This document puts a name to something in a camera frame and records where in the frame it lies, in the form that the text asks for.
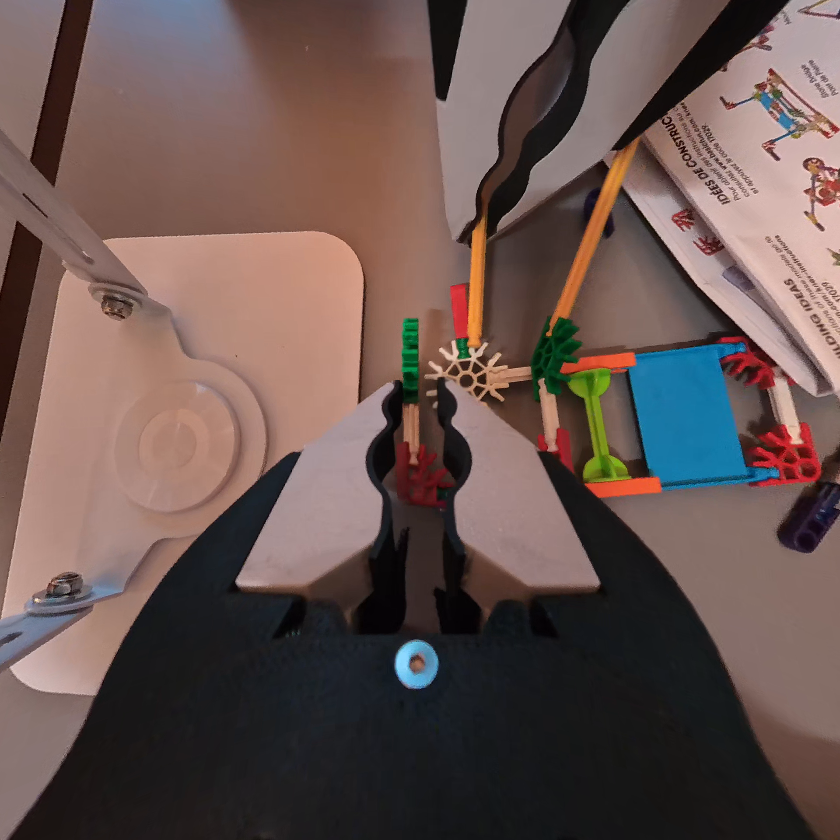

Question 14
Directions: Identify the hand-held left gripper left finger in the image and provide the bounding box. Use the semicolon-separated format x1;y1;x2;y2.
236;381;405;634

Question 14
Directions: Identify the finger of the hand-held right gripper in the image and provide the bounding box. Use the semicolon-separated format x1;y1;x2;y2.
487;0;731;236
436;0;578;245

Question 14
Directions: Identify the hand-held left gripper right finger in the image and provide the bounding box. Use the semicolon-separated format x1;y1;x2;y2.
433;378;602;634

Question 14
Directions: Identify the yellow plastic rod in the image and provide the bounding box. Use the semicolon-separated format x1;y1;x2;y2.
466;210;490;350
546;140;641;330

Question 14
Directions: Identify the colourful construction toy model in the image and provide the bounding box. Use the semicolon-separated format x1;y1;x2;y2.
394;282;823;508

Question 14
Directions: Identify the toy instruction booklet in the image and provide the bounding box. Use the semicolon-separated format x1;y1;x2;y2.
640;0;840;396

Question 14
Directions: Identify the purple clip connector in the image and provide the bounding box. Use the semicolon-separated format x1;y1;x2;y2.
582;187;618;241

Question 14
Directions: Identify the white metal stand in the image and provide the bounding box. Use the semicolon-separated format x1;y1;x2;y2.
0;128;366;697

